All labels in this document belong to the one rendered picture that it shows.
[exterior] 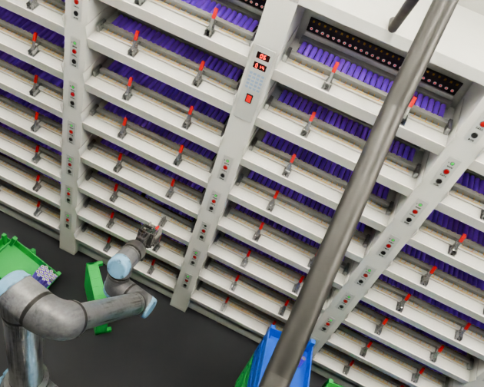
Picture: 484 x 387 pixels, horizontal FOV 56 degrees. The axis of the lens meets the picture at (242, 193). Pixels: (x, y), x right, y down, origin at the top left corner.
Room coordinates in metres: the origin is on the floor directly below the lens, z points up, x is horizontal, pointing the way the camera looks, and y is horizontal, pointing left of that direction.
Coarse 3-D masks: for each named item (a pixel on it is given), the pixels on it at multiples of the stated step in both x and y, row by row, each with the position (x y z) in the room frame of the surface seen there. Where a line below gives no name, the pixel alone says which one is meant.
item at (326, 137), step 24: (288, 96) 1.53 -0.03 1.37; (264, 120) 1.41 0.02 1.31; (288, 120) 1.44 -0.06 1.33; (312, 120) 1.41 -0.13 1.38; (336, 120) 1.50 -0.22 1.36; (360, 120) 1.53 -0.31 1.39; (312, 144) 1.38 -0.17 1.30; (336, 144) 1.41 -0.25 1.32; (360, 144) 1.43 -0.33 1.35; (408, 144) 1.50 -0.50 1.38; (384, 168) 1.38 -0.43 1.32; (408, 168) 1.41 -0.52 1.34; (408, 192) 1.35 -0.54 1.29
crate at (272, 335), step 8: (272, 328) 1.13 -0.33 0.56; (272, 336) 1.14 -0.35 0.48; (264, 344) 1.08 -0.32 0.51; (272, 344) 1.10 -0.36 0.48; (312, 344) 1.13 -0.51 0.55; (264, 352) 1.02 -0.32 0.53; (272, 352) 1.07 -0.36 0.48; (304, 352) 1.12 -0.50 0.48; (312, 352) 1.10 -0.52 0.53; (264, 360) 1.02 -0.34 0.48; (264, 368) 0.99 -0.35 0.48; (304, 368) 1.06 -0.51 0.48; (296, 376) 1.00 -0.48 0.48; (304, 376) 1.02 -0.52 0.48; (256, 384) 0.90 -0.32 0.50; (296, 384) 0.97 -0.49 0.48; (304, 384) 0.98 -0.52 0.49
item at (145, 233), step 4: (144, 224) 1.33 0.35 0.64; (140, 228) 1.29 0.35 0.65; (144, 228) 1.30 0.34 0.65; (148, 228) 1.31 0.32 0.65; (152, 228) 1.32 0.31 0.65; (140, 232) 1.28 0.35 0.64; (144, 232) 1.28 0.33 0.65; (148, 232) 1.29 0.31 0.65; (152, 232) 1.30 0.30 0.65; (156, 232) 1.31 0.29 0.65; (136, 236) 1.23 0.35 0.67; (140, 236) 1.24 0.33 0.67; (144, 236) 1.27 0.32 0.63; (148, 236) 1.27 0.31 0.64; (152, 236) 1.28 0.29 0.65; (140, 240) 1.24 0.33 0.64; (144, 240) 1.23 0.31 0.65; (148, 240) 1.27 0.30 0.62; (152, 240) 1.28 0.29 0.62; (144, 244) 1.25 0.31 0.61; (148, 244) 1.27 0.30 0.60
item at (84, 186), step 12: (84, 180) 1.53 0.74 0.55; (96, 180) 1.55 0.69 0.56; (84, 192) 1.49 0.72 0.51; (96, 192) 1.49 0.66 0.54; (108, 192) 1.52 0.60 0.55; (120, 192) 1.54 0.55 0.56; (108, 204) 1.48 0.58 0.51; (120, 204) 1.48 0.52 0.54; (132, 204) 1.50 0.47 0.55; (144, 204) 1.52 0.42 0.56; (132, 216) 1.46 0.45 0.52; (144, 216) 1.46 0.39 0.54; (156, 216) 1.48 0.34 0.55; (168, 228) 1.45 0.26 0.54; (180, 228) 1.47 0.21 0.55; (192, 228) 1.47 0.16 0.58; (180, 240) 1.43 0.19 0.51
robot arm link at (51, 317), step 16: (128, 288) 1.04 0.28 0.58; (48, 304) 0.64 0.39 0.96; (64, 304) 0.67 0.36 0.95; (80, 304) 0.71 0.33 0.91; (96, 304) 0.78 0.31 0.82; (112, 304) 0.84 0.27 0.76; (128, 304) 0.91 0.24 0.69; (144, 304) 0.99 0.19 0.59; (32, 320) 0.60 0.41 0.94; (48, 320) 0.61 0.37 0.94; (64, 320) 0.63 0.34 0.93; (80, 320) 0.66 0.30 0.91; (96, 320) 0.73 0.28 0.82; (112, 320) 0.81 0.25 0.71; (48, 336) 0.59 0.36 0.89; (64, 336) 0.61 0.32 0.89
